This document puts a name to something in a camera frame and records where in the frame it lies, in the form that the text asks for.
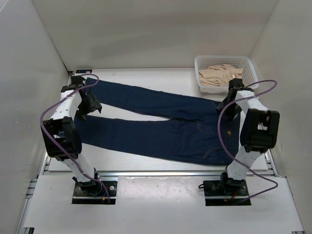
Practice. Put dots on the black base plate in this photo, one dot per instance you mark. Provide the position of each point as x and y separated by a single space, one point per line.
216 195
94 193

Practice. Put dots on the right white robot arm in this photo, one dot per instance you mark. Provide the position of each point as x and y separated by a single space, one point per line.
258 133

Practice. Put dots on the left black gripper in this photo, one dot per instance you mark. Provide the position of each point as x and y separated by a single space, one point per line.
94 105

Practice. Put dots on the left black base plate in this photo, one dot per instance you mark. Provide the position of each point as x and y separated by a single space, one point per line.
94 193

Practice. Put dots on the dark blue denim trousers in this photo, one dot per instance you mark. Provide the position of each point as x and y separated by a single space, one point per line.
187 131

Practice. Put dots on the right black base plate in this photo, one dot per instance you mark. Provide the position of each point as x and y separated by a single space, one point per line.
216 195

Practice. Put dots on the white plastic basket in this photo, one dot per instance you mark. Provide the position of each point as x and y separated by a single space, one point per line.
205 61

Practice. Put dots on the beige trousers in basket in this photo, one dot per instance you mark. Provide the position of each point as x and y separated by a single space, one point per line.
219 75

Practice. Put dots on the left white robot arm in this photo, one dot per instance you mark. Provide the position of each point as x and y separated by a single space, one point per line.
61 137

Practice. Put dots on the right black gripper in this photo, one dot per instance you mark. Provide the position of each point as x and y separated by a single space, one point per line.
231 115

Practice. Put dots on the aluminium front rail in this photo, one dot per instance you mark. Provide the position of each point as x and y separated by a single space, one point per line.
160 173

